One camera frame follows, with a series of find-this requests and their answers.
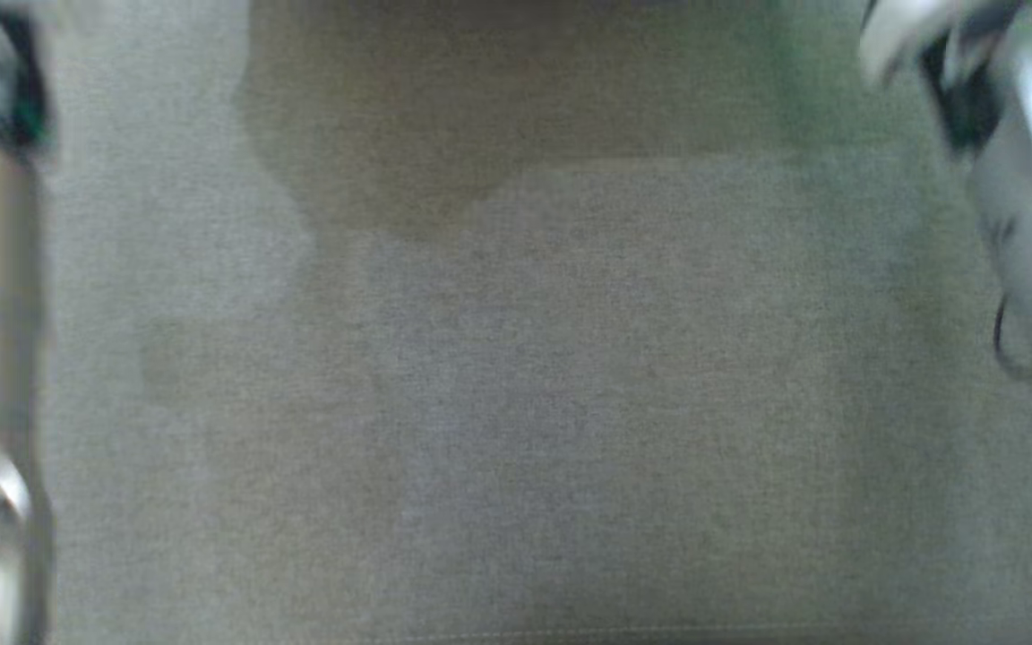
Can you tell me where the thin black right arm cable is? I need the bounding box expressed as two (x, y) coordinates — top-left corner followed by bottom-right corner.
(992, 294), (1032, 383)

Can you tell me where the large grey sofa chaise cushion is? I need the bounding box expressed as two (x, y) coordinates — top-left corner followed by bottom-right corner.
(28, 0), (1032, 645)

